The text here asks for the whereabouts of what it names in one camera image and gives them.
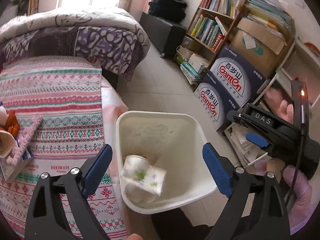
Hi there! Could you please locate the white printed paper cup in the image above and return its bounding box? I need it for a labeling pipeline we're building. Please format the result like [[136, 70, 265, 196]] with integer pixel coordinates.
[[121, 155, 167, 196]]

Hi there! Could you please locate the torn beige paper cup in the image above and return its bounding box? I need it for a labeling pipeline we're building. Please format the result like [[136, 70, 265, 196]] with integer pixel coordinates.
[[0, 130, 16, 158]]

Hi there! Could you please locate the pink fuzzy foam puzzle piece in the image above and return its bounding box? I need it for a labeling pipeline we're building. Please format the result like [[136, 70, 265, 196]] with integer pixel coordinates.
[[6, 116, 42, 166]]

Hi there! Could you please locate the orange peel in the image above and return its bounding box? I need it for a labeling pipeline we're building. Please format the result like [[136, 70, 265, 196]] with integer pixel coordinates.
[[4, 111, 20, 139]]

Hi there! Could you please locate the white tissue ball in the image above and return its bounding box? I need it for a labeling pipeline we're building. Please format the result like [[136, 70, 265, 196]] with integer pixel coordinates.
[[0, 103, 8, 127]]

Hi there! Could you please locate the white plastic trash bin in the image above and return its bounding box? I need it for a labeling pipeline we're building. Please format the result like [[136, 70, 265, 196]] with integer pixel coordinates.
[[116, 111, 217, 215]]

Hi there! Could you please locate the right hand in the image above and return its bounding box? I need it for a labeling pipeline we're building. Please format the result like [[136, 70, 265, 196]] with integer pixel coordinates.
[[254, 87, 314, 228]]

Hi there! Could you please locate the left hand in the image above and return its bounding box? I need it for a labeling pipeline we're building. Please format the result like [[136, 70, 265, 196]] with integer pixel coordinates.
[[126, 233, 143, 240]]

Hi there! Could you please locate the white paper card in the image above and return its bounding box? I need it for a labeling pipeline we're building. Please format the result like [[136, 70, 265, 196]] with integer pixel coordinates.
[[1, 146, 34, 183]]

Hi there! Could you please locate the upper Ganten water carton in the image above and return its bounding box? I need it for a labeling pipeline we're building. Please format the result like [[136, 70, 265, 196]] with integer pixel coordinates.
[[210, 46, 267, 107]]

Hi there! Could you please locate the ganten water carton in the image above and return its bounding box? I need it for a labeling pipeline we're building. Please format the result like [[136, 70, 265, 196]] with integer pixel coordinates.
[[194, 72, 240, 131], [210, 46, 267, 107]]

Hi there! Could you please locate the lower Ganten water carton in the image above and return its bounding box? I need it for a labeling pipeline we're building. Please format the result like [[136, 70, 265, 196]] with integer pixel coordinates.
[[194, 72, 240, 131]]

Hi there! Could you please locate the striped patterned tablecloth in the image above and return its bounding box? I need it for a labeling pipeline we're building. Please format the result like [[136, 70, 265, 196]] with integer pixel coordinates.
[[1, 56, 127, 238]]

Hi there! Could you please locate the stack of books on floor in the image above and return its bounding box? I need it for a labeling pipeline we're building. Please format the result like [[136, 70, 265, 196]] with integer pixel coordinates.
[[174, 45, 209, 86]]

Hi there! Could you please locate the wooden bookshelf with books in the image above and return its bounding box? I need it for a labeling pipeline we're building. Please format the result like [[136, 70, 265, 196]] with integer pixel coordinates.
[[183, 0, 258, 61]]

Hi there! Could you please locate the black storage bench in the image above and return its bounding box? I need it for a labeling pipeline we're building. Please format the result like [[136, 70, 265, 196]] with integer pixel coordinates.
[[139, 12, 187, 59]]

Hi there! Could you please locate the pile of black clothes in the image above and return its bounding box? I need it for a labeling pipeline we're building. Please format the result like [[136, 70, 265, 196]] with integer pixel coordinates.
[[148, 0, 188, 23]]

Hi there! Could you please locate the plaid coat on rack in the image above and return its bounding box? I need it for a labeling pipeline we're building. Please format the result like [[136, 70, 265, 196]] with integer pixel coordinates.
[[17, 0, 39, 16]]

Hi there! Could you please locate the white wire rack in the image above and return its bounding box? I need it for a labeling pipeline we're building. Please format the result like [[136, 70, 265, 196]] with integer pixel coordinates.
[[223, 37, 320, 167]]

